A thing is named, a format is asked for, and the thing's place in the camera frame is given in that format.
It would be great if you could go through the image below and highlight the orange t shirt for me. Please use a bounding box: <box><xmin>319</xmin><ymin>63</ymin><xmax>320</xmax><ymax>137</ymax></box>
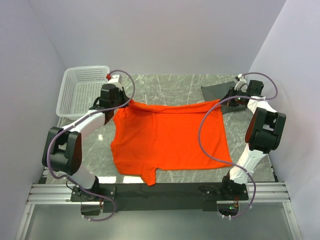
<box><xmin>110</xmin><ymin>100</ymin><xmax>232</xmax><ymax>186</ymax></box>

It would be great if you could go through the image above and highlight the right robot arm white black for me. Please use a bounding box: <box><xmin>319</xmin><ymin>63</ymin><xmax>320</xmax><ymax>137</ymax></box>
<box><xmin>219</xmin><ymin>80</ymin><xmax>287</xmax><ymax>200</ymax></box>

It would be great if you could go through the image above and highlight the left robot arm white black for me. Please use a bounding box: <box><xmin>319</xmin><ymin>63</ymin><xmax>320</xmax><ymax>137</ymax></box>
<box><xmin>42</xmin><ymin>81</ymin><xmax>131</xmax><ymax>201</ymax></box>

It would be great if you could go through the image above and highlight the folded dark grey t shirt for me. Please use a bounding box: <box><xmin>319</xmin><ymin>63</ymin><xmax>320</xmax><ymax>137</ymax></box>
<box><xmin>201</xmin><ymin>81</ymin><xmax>247</xmax><ymax>115</ymax></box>

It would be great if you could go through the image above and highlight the white perforated plastic basket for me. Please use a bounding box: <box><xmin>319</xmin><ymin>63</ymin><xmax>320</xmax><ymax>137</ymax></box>
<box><xmin>56</xmin><ymin>65</ymin><xmax>110</xmax><ymax>120</ymax></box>

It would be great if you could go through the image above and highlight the black base crossbar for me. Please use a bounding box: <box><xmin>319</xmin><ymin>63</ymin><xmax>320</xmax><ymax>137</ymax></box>
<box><xmin>69</xmin><ymin>182</ymin><xmax>250</xmax><ymax>214</ymax></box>

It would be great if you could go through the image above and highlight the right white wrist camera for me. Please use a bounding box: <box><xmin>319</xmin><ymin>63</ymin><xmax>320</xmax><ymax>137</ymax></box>
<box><xmin>234</xmin><ymin>74</ymin><xmax>248</xmax><ymax>92</ymax></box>

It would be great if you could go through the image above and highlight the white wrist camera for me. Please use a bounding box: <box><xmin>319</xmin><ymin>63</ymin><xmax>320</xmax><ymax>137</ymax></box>
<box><xmin>106</xmin><ymin>73</ymin><xmax>122</xmax><ymax>86</ymax></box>
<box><xmin>234</xmin><ymin>74</ymin><xmax>248</xmax><ymax>92</ymax></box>

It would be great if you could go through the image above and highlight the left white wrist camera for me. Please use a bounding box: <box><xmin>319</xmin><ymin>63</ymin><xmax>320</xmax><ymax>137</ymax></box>
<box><xmin>106</xmin><ymin>73</ymin><xmax>122</xmax><ymax>86</ymax></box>

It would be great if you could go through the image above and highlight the aluminium rail frame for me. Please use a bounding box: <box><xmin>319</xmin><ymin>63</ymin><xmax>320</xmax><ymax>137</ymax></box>
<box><xmin>14</xmin><ymin>74</ymin><xmax>301</xmax><ymax>240</ymax></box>

